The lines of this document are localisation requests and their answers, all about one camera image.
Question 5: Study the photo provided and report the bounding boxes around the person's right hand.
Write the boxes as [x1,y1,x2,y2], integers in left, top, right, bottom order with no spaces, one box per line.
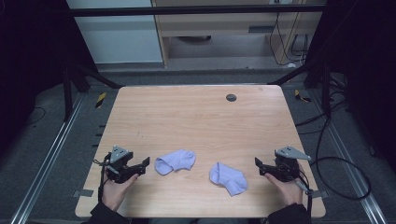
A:
[264,163,304,207]

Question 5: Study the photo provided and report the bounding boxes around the black stand legs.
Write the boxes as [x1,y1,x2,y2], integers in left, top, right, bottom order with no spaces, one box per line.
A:
[61,62,124,123]
[266,57,333,119]

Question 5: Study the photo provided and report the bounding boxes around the aluminium floor rail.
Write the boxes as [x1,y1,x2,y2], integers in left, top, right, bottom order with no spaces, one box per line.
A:
[9,92,87,224]
[309,88,389,224]

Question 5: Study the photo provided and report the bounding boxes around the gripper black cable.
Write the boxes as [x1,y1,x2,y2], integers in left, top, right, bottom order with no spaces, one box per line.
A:
[294,169,314,218]
[92,152,112,203]

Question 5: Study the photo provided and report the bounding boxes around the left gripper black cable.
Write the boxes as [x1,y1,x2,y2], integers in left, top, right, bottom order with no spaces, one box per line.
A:
[92,152,112,203]

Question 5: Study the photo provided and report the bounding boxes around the yellow-handled tool on floor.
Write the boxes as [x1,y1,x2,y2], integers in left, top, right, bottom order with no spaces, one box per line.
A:
[94,91,107,109]
[293,89,312,104]

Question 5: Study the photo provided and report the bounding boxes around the hanging black desk cables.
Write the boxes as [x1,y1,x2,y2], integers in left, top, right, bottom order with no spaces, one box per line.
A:
[268,11,310,67]

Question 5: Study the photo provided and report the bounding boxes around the black horizontal frame bar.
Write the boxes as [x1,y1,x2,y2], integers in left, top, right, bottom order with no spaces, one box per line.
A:
[65,4,328,18]

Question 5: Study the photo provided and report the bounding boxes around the dark curtain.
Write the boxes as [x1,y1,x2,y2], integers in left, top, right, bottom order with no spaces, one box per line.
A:
[306,0,396,174]
[0,0,97,157]

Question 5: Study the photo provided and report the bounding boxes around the yellow-handled tool on floor left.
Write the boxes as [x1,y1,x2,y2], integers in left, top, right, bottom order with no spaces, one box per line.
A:
[94,91,107,109]

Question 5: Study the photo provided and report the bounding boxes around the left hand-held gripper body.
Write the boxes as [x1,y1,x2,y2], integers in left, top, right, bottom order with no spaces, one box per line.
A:
[104,145,135,185]

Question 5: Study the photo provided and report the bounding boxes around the yellow-handled tool on floor right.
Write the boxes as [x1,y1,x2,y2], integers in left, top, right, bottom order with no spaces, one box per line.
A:
[293,89,312,104]

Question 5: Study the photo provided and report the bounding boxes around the lavender ankle sock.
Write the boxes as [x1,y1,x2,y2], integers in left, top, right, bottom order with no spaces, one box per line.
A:
[154,148,197,176]
[208,161,249,198]

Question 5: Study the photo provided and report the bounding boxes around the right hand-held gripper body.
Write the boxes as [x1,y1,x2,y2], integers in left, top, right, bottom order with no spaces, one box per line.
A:
[273,145,312,183]

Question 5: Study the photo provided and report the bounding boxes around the person's left hand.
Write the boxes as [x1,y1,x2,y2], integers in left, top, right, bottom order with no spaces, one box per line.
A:
[101,173,140,213]

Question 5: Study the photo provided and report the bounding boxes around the thin black floor cable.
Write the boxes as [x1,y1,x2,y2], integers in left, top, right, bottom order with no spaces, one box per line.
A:
[24,106,47,126]

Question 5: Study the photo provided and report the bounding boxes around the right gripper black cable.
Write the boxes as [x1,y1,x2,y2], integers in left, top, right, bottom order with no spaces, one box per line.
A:
[294,169,314,218]

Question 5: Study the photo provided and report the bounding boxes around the light wooden desk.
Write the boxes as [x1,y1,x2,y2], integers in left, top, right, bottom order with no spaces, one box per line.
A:
[150,0,328,68]

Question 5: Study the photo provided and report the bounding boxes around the grey tape strip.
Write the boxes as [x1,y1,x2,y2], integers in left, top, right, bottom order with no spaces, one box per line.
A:
[309,189,330,200]
[72,189,94,198]

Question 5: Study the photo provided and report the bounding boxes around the black looped floor cable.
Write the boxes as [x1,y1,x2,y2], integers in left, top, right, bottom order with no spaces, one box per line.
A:
[294,102,373,202]

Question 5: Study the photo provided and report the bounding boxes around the white cabinet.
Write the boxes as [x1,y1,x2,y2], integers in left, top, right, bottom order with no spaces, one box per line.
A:
[65,0,164,65]

